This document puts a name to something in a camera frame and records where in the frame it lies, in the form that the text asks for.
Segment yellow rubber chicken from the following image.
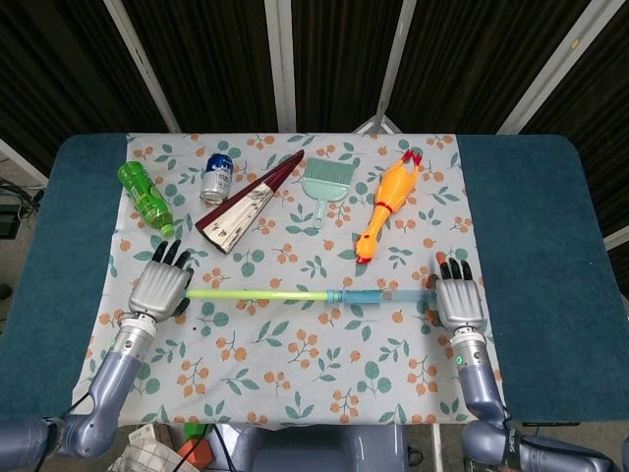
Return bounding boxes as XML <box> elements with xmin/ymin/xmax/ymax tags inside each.
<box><xmin>355</xmin><ymin>149</ymin><xmax>425</xmax><ymax>266</ymax></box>

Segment blue silver drink can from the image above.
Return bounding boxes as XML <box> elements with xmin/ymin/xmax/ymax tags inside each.
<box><xmin>199</xmin><ymin>152</ymin><xmax>234</xmax><ymax>204</ymax></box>

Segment grey robot torso base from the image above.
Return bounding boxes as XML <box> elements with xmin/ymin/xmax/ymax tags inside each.
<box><xmin>235</xmin><ymin>423</ymin><xmax>409</xmax><ymax>472</ymax></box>

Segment white checkered cloth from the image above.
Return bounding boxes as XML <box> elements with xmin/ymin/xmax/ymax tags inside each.
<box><xmin>108</xmin><ymin>435</ymin><xmax>198</xmax><ymax>472</ymax></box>

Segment green plastic drink bottle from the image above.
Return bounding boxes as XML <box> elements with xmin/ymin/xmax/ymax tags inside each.
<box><xmin>116</xmin><ymin>160</ymin><xmax>177</xmax><ymax>238</ymax></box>

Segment green and blue plastic stick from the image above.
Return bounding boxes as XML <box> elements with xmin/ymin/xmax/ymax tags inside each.
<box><xmin>185</xmin><ymin>288</ymin><xmax>439</xmax><ymax>307</ymax></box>

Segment white frame pole with foot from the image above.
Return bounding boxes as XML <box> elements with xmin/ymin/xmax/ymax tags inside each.
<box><xmin>353</xmin><ymin>0</ymin><xmax>419</xmax><ymax>135</ymax></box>

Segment grey-green mini brush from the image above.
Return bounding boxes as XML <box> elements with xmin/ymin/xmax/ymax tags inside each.
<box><xmin>304</xmin><ymin>157</ymin><xmax>356</xmax><ymax>184</ymax></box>

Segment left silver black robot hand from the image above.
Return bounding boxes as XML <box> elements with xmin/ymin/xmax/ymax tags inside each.
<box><xmin>128</xmin><ymin>239</ymin><xmax>196</xmax><ymax>325</ymax></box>

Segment black electronic device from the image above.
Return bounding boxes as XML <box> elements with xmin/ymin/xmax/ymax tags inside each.
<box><xmin>0</xmin><ymin>204</ymin><xmax>22</xmax><ymax>241</ymax></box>

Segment right silver robot hand orange fingertips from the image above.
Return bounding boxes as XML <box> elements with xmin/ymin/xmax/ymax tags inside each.
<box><xmin>426</xmin><ymin>251</ymin><xmax>486</xmax><ymax>329</ymax></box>

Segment dark red folding fan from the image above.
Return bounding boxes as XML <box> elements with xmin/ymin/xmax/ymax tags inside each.
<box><xmin>195</xmin><ymin>148</ymin><xmax>306</xmax><ymax>256</ymax></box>

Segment floral print tablecloth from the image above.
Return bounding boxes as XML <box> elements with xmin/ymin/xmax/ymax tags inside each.
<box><xmin>70</xmin><ymin>132</ymin><xmax>508</xmax><ymax>427</ymax></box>

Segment white printed cardboard box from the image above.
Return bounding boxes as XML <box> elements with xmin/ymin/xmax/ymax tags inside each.
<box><xmin>128</xmin><ymin>425</ymin><xmax>171</xmax><ymax>448</ymax></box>

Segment orange block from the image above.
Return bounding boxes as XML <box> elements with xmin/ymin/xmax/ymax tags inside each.
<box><xmin>177</xmin><ymin>439</ymin><xmax>212</xmax><ymax>466</ymax></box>

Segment blue felt table cover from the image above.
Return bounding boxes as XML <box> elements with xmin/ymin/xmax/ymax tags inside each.
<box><xmin>0</xmin><ymin>133</ymin><xmax>629</xmax><ymax>427</ymax></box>

